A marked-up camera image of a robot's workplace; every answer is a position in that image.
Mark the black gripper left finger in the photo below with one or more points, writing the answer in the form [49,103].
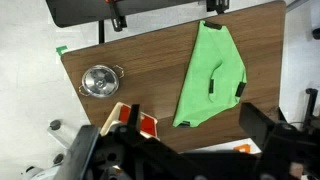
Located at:
[81,153]

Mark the grey office chair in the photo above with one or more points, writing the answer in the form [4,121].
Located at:
[311,100]

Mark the white office chair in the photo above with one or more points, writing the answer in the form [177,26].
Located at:
[55,133]

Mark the wooden box with red drawer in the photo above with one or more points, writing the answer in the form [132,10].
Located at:
[146,125]

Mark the steel pot with lid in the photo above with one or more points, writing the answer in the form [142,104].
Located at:
[100,81]

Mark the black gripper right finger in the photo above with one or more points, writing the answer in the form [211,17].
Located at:
[256,121]

